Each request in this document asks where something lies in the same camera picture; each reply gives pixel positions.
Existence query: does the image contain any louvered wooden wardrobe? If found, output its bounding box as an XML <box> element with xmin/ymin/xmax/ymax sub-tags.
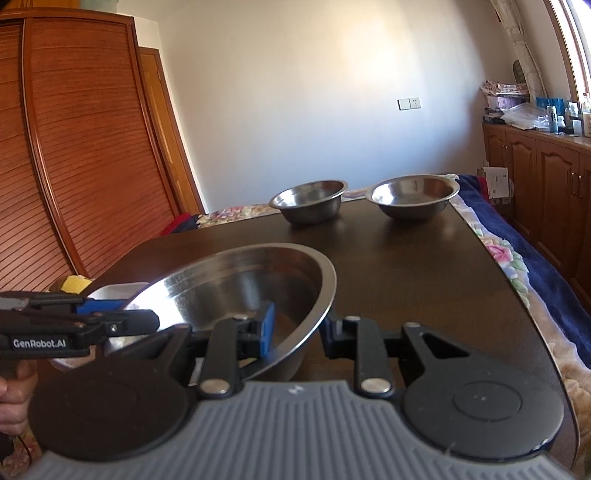
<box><xmin>1</xmin><ymin>8</ymin><xmax>179</xmax><ymax>291</ymax></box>

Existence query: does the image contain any wooden sideboard cabinet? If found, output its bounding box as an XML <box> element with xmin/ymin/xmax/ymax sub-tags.
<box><xmin>483</xmin><ymin>124</ymin><xmax>591</xmax><ymax>308</ymax></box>

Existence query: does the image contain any patterned curtain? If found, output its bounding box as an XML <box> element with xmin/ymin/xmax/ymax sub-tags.
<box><xmin>491</xmin><ymin>0</ymin><xmax>548</xmax><ymax>103</ymax></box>

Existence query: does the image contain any person's left hand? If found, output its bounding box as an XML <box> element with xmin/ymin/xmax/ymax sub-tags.
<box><xmin>0</xmin><ymin>360</ymin><xmax>38</xmax><ymax>436</ymax></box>

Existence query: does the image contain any clear plastic bag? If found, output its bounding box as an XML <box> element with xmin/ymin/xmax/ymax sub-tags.
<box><xmin>501</xmin><ymin>103</ymin><xmax>549</xmax><ymax>132</ymax></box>

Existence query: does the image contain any white paper bag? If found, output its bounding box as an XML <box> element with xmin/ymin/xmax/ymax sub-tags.
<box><xmin>478</xmin><ymin>166</ymin><xmax>513</xmax><ymax>205</ymax></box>

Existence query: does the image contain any floral bed blanket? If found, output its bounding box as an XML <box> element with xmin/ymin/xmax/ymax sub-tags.
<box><xmin>161</xmin><ymin>172</ymin><xmax>591</xmax><ymax>476</ymax></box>

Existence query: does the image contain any wall switch and socket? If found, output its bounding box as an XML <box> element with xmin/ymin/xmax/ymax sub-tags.
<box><xmin>398</xmin><ymin>97</ymin><xmax>421</xmax><ymax>111</ymax></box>

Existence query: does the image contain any medium steel bowl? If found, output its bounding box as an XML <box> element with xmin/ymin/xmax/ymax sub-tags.
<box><xmin>366</xmin><ymin>174</ymin><xmax>460</xmax><ymax>221</ymax></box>

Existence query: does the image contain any large steel bowl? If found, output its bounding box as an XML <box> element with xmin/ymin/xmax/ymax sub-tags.
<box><xmin>48</xmin><ymin>242</ymin><xmax>339</xmax><ymax>384</ymax></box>

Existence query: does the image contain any small steel bowl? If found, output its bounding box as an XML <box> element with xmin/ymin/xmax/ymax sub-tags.
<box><xmin>269</xmin><ymin>180</ymin><xmax>348</xmax><ymax>226</ymax></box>

